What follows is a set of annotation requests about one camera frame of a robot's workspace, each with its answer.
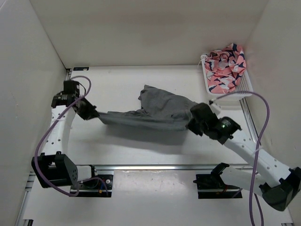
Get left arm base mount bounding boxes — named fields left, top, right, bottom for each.
left=70, top=165, right=114, bottom=198

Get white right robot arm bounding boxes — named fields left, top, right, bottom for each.
left=186, top=103, right=301, bottom=211

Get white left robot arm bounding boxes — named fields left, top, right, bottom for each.
left=32, top=80, right=99, bottom=188

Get white plastic basket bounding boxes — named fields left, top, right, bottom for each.
left=198, top=54, right=253, bottom=108

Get aluminium front rail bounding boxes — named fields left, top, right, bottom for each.
left=93, top=164, right=247, bottom=172

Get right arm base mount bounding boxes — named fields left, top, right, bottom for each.
left=193, top=163, right=242, bottom=199

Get black label sticker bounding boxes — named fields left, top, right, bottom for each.
left=73, top=67, right=89, bottom=71

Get grey shorts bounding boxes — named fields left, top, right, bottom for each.
left=99, top=85, right=197, bottom=131

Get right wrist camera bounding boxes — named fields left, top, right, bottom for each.
left=208, top=100, right=222, bottom=115

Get pink patterned shorts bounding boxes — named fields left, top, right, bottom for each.
left=204, top=43, right=246, bottom=94

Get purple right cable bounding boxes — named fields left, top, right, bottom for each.
left=213, top=92, right=273, bottom=226

